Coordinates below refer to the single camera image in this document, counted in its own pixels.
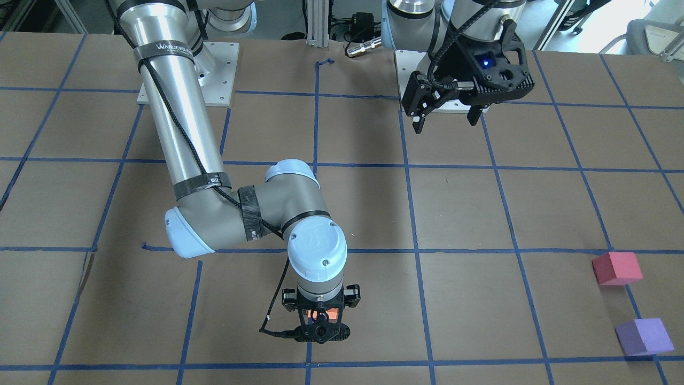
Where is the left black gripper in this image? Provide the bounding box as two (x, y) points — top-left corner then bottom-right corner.
(401, 21), (535, 134)

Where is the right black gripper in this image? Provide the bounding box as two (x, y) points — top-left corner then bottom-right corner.
(281, 284), (361, 344)

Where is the orange foam cube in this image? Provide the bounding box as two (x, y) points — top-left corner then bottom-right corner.
(306, 309), (339, 324)

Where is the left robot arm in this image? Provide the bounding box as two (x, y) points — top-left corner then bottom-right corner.
(381, 1), (535, 134)

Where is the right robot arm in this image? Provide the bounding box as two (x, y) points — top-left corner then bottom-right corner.
(105, 1), (361, 344)

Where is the black power box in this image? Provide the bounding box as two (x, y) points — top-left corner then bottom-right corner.
(349, 12), (375, 40)

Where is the grey office chair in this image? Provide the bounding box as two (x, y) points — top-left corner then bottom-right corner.
(599, 17), (683, 63)

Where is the red foam cube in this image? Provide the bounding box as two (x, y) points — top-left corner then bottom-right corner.
(592, 251), (643, 286)

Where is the purple foam cube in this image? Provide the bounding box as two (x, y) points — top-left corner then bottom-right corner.
(614, 318), (674, 357)

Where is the silver cable connector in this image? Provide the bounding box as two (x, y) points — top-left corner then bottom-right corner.
(345, 37), (383, 58)

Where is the aluminium frame post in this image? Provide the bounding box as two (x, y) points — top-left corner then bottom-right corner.
(304, 0), (331, 49)

